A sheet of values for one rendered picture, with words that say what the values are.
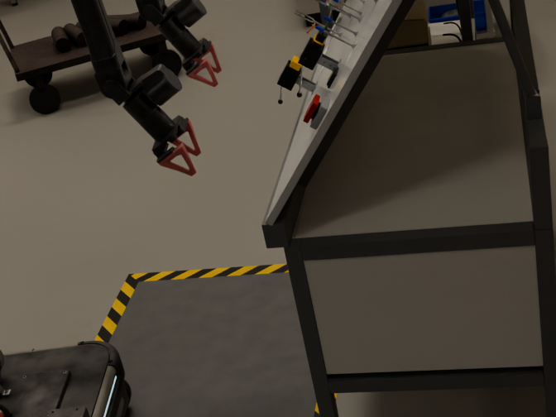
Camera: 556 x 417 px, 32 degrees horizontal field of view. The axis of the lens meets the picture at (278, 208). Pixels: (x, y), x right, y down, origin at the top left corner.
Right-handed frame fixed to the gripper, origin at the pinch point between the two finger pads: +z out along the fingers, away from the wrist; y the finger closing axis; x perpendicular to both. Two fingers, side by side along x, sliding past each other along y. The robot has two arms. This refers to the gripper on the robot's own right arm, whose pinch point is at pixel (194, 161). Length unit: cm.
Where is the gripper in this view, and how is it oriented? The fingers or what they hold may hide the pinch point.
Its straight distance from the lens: 214.7
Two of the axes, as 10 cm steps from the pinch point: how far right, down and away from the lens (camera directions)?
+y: 0.4, -5.0, 8.7
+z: 6.4, 6.8, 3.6
